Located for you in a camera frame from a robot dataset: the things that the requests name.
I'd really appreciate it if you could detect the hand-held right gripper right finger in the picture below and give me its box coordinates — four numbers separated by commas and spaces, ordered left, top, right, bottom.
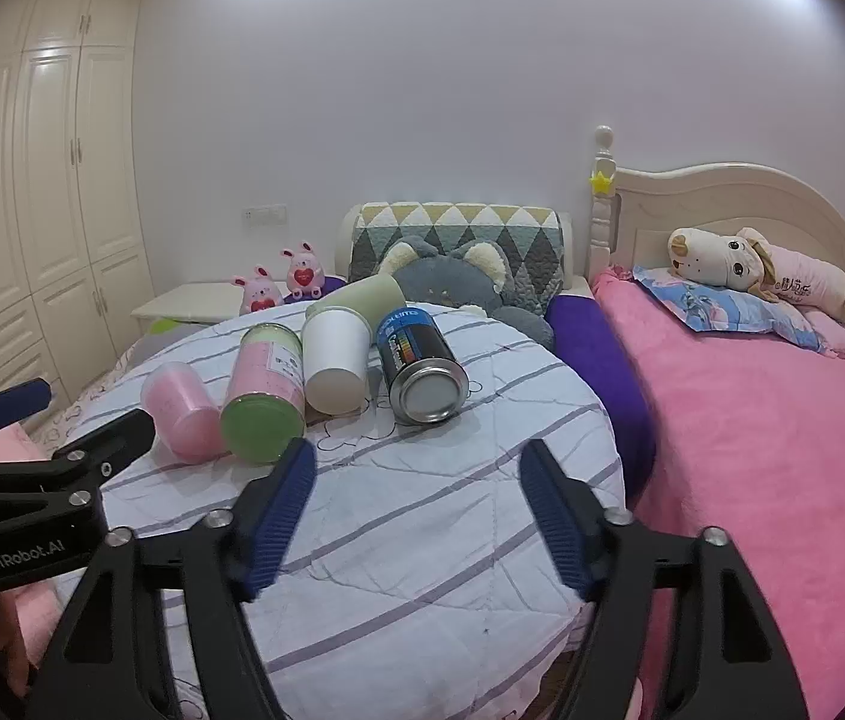
518, 439, 817, 720

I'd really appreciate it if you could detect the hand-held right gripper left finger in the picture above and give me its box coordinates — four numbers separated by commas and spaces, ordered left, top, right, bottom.
28, 436, 318, 720

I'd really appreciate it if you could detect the pink plastic cup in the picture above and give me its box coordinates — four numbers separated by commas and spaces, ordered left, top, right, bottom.
140, 361, 230, 464

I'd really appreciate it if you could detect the pink cup with green base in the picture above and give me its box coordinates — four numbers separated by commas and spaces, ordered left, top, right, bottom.
219, 322, 308, 464

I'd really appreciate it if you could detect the white paper cup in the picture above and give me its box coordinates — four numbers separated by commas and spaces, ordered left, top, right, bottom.
302, 307, 372, 416

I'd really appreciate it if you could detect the pale green cup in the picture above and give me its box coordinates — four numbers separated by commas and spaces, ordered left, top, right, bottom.
305, 274, 403, 320

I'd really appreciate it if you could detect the white printed bedsheet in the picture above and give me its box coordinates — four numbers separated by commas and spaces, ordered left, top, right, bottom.
28, 334, 169, 458

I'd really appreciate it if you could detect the pink cloth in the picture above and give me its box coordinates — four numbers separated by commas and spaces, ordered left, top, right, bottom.
0, 424, 67, 698

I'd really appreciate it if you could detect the striped white cloth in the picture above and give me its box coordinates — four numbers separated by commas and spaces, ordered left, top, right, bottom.
66, 302, 627, 720

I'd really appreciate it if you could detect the white nightstand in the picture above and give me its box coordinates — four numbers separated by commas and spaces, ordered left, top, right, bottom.
130, 281, 296, 335

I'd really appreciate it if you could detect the purple blanket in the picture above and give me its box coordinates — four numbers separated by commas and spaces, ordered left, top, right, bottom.
546, 292, 657, 500

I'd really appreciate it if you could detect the pink blanket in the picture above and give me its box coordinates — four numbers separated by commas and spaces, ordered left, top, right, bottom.
591, 266, 845, 720

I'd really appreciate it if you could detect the small pink bunny plush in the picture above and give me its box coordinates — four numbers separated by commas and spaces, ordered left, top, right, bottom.
277, 241, 327, 299
231, 265, 284, 316

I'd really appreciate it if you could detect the blue spray can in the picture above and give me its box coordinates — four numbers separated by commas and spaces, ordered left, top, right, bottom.
375, 306, 468, 425

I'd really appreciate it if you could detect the cream wardrobe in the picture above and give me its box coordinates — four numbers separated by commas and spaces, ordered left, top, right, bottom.
0, 0, 157, 406

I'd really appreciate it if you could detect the grey cat plush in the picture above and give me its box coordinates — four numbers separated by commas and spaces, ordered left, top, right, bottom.
377, 235, 557, 352

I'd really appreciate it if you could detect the blue floral pillow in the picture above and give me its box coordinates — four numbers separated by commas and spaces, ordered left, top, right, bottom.
632, 265, 824, 352

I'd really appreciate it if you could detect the triangle patterned quilted cover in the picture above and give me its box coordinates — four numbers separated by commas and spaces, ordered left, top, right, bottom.
347, 202, 569, 297

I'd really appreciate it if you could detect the white and pink dog plush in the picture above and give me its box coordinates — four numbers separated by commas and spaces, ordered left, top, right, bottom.
667, 227, 845, 338

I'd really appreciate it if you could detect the cream wooden headboard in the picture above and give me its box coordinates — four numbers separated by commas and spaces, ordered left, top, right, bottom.
587, 125, 845, 316

